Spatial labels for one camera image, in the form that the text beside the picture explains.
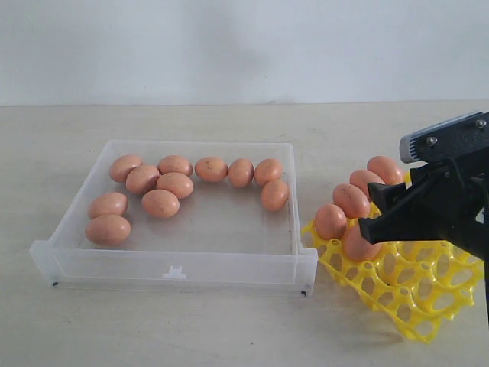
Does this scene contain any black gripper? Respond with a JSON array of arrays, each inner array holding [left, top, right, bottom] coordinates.
[[358, 162, 488, 245]]

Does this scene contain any clear plastic drawer bin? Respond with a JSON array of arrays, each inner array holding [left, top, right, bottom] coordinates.
[[29, 140, 318, 297]]

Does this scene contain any brown egg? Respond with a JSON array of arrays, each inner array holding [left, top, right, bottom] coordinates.
[[332, 183, 371, 219], [367, 156, 404, 185], [141, 189, 180, 219], [156, 172, 194, 200], [313, 203, 348, 239], [157, 154, 193, 177], [194, 157, 228, 183], [261, 179, 290, 212], [254, 158, 283, 186], [342, 224, 382, 262], [349, 169, 384, 198], [88, 192, 128, 219], [228, 158, 254, 188], [85, 214, 131, 246], [109, 154, 143, 183]]

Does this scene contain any brown egg second row left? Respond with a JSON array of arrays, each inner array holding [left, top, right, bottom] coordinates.
[[125, 164, 160, 194]]

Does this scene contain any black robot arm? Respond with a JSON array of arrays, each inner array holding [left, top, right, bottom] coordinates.
[[358, 158, 488, 261]]

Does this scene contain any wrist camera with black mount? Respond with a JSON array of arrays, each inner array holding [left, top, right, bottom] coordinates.
[[399, 112, 488, 183]]

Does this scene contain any yellow plastic egg tray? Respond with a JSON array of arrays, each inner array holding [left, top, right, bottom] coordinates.
[[300, 171, 486, 341]]

